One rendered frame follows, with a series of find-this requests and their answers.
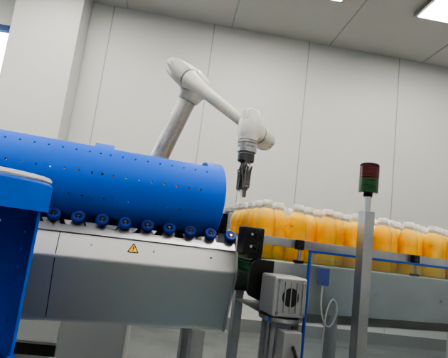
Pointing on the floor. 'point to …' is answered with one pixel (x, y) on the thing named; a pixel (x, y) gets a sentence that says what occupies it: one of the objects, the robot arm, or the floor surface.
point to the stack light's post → (362, 285)
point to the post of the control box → (235, 324)
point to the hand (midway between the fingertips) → (241, 198)
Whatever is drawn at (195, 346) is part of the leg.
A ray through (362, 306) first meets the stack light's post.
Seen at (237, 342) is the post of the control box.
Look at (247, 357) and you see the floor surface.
